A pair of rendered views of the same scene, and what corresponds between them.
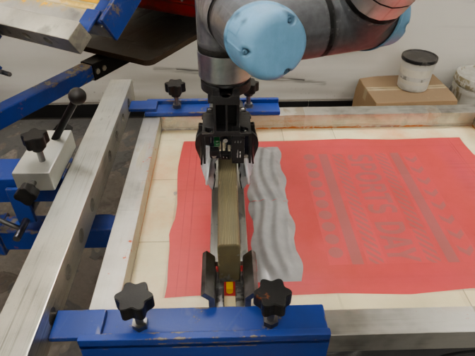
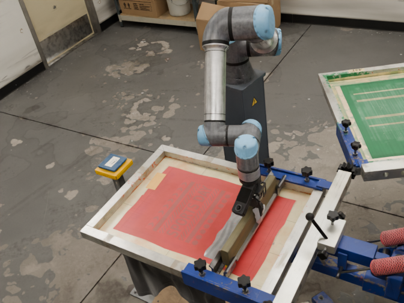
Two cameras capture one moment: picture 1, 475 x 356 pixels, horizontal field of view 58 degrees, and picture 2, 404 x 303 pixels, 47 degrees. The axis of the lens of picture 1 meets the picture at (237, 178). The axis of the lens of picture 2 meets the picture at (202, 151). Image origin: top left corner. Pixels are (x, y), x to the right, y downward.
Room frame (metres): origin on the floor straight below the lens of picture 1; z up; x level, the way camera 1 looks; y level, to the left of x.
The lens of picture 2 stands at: (1.59, 0.64, 2.27)
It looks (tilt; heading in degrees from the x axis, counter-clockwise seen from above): 38 degrees down; 218
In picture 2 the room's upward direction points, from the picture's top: 10 degrees counter-clockwise
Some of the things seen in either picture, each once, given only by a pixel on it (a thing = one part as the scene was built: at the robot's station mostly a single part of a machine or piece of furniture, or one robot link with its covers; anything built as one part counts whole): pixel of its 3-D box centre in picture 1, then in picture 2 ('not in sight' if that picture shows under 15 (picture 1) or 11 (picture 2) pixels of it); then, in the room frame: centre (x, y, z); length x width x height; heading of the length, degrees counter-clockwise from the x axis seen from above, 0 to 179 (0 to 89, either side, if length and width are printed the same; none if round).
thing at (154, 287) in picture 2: not in sight; (174, 283); (0.80, -0.24, 0.74); 0.46 x 0.04 x 0.42; 92
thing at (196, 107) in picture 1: (213, 116); (224, 287); (0.87, 0.06, 0.98); 0.30 x 0.05 x 0.07; 92
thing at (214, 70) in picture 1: (227, 63); (247, 171); (0.57, 0.01, 1.23); 0.08 x 0.08 x 0.05
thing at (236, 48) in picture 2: not in sight; (235, 43); (-0.04, -0.35, 1.37); 0.13 x 0.12 x 0.14; 111
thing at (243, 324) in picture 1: (206, 335); (287, 181); (0.31, 0.04, 0.98); 0.30 x 0.05 x 0.07; 92
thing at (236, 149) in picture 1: (226, 117); (251, 187); (0.56, 0.02, 1.15); 0.09 x 0.08 x 0.12; 2
